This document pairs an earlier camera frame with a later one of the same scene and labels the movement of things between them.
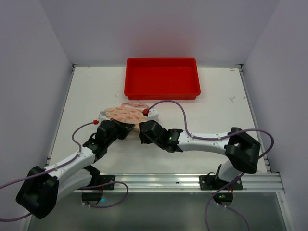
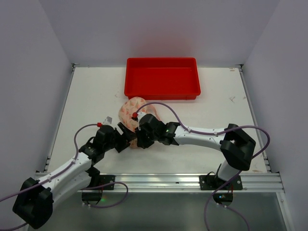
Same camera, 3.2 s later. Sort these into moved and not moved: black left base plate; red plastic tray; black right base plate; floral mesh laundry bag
Moved: floral mesh laundry bag
Not moved: black right base plate; red plastic tray; black left base plate
